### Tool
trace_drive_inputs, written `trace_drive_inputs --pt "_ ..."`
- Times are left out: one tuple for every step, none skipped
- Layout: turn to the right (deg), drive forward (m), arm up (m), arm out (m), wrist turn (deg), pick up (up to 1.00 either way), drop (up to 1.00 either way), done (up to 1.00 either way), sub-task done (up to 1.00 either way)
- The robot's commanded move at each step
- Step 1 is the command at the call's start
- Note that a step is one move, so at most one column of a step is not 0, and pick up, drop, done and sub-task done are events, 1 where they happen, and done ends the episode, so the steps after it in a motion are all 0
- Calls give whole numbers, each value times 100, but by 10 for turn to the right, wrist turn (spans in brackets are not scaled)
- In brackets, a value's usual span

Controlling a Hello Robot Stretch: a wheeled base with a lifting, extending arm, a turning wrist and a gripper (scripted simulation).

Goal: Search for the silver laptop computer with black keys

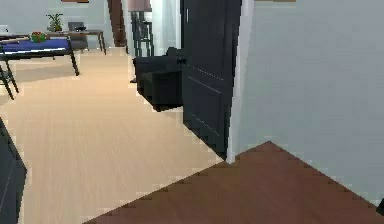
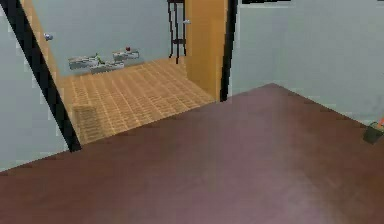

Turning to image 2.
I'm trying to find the dark grey plant pot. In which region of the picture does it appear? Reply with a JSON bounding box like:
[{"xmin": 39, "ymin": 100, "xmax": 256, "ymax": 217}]
[{"xmin": 362, "ymin": 121, "xmax": 384, "ymax": 146}]

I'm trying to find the grey low wall shelf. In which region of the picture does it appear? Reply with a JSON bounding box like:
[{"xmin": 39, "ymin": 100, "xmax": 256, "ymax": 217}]
[{"xmin": 68, "ymin": 49, "xmax": 141, "ymax": 75}]

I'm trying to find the black framed wall picture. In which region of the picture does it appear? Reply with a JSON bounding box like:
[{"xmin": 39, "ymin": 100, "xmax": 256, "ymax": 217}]
[{"xmin": 241, "ymin": 0, "xmax": 292, "ymax": 6}]

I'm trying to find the orange wooden room door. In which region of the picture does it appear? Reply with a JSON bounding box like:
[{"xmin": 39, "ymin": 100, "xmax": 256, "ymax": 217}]
[{"xmin": 184, "ymin": 0, "xmax": 230, "ymax": 101}]

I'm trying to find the black tall thin stand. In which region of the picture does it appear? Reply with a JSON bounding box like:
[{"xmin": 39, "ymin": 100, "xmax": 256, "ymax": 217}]
[{"xmin": 167, "ymin": 0, "xmax": 188, "ymax": 65}]

